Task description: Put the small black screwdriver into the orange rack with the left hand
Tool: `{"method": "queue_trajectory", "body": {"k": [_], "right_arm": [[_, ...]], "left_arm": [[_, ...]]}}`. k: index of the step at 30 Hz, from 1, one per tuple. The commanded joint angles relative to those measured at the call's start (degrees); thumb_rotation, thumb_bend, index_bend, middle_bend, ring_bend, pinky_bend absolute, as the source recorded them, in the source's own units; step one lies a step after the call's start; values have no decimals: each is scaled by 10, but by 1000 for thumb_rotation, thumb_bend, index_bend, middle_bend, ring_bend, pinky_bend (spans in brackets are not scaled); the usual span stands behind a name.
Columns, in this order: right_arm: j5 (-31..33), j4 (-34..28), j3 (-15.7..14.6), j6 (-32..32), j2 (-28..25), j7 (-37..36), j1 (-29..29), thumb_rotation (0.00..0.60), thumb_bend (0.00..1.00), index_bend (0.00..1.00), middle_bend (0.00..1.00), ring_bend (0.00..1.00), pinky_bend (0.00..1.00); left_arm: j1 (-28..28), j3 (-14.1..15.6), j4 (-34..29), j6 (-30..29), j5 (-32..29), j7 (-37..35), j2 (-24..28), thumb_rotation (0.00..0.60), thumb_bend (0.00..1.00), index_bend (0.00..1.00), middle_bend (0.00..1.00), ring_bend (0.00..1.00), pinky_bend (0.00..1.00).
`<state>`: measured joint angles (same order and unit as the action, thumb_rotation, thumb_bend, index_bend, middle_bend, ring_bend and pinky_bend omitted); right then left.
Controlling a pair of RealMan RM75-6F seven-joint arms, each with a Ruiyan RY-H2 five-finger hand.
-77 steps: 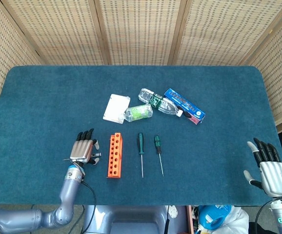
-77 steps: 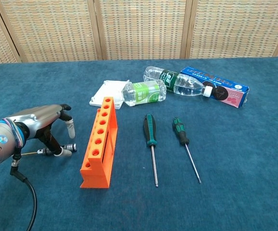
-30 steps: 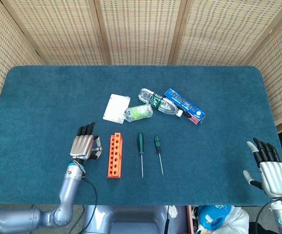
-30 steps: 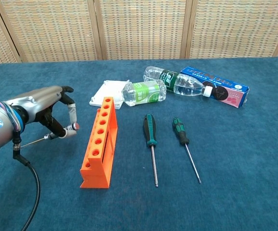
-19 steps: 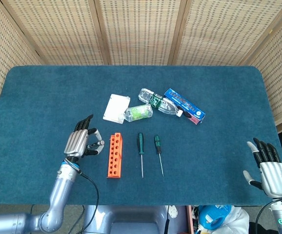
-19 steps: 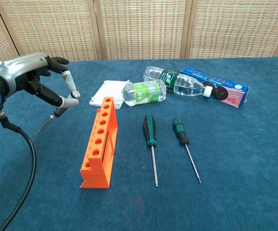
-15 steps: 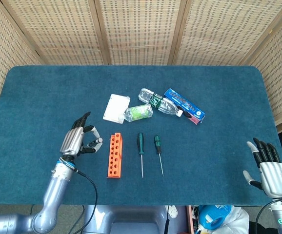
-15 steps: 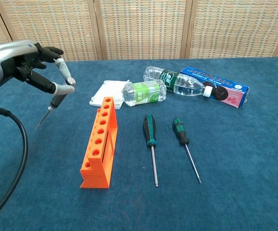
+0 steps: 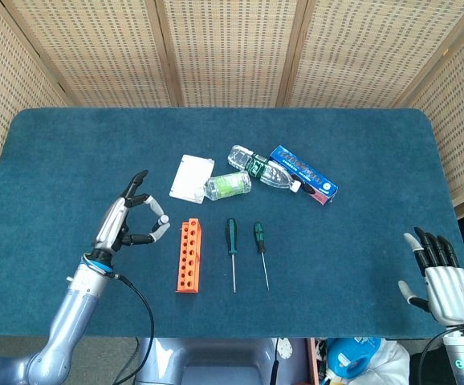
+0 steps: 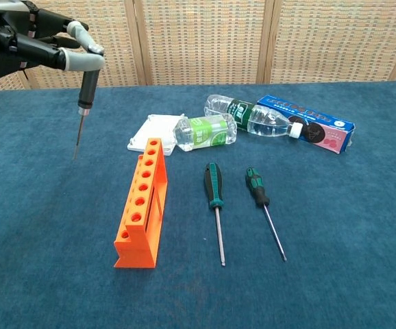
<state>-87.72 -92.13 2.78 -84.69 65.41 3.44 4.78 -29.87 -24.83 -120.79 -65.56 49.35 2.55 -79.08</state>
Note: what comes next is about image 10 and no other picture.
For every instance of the dark green label water bottle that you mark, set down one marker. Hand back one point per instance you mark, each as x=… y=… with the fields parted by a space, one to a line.
x=242 y=113

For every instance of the blue cookie box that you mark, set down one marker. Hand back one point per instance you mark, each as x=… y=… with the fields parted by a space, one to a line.
x=328 y=133

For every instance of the small green black screwdriver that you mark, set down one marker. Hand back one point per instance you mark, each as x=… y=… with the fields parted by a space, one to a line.
x=258 y=186

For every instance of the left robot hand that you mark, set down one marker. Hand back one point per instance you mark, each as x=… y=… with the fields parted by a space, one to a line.
x=30 y=44

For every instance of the light green label water bottle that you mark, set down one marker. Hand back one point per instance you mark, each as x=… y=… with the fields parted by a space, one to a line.
x=205 y=132

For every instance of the blue felt table cover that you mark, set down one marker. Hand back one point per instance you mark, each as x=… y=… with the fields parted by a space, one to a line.
x=321 y=240

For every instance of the black precision screwdriver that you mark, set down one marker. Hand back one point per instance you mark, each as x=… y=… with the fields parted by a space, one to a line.
x=88 y=85

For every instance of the white plastic box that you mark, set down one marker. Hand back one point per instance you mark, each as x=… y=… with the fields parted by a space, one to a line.
x=157 y=130

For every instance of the woven bamboo folding screen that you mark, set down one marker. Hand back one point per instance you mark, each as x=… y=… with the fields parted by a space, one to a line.
x=201 y=41

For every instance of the orange screwdriver rack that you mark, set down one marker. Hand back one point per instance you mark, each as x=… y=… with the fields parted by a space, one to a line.
x=136 y=253

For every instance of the large green black screwdriver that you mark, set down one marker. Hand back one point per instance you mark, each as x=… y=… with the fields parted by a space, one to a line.
x=213 y=185

